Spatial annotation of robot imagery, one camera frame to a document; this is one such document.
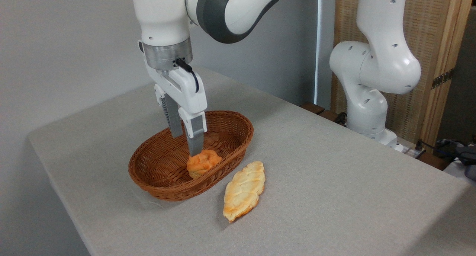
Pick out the dark grey cable bundle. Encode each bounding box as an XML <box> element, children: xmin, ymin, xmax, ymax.
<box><xmin>424</xmin><ymin>138</ymin><xmax>476</xmax><ymax>182</ymax></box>

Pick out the long pale braided bread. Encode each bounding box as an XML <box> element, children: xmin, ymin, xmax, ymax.
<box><xmin>223</xmin><ymin>161</ymin><xmax>266</xmax><ymax>223</ymax></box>

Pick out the dark brown wooden board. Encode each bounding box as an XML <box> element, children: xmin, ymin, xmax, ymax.
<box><xmin>416</xmin><ymin>151</ymin><xmax>452</xmax><ymax>171</ymax></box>
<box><xmin>300</xmin><ymin>102</ymin><xmax>347</xmax><ymax>127</ymax></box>

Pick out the wooden woven folding screen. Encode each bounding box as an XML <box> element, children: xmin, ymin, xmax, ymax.
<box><xmin>330</xmin><ymin>0</ymin><xmax>476</xmax><ymax>148</ymax></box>

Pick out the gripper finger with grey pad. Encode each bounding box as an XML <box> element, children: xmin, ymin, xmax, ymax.
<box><xmin>178</xmin><ymin>107</ymin><xmax>207</xmax><ymax>157</ymax></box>
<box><xmin>154</xmin><ymin>84</ymin><xmax>184</xmax><ymax>138</ymax></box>

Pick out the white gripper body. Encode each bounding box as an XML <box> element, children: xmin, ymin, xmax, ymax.
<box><xmin>138</xmin><ymin>40</ymin><xmax>208</xmax><ymax>115</ymax></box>

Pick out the brass screen hinge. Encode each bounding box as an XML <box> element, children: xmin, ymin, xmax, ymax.
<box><xmin>431</xmin><ymin>68</ymin><xmax>455</xmax><ymax>90</ymax></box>

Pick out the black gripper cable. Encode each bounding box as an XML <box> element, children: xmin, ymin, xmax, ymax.
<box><xmin>175</xmin><ymin>58</ymin><xmax>200</xmax><ymax>93</ymax></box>

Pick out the round orange bread roll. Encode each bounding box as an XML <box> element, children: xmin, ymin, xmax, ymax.
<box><xmin>186</xmin><ymin>149</ymin><xmax>222</xmax><ymax>179</ymax></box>

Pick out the white power strip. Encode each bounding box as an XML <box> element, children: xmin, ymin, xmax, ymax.
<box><xmin>393</xmin><ymin>144</ymin><xmax>425</xmax><ymax>160</ymax></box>

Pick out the brown oval wicker basket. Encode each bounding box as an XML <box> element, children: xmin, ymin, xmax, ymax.
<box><xmin>128</xmin><ymin>111</ymin><xmax>254</xmax><ymax>201</ymax></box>

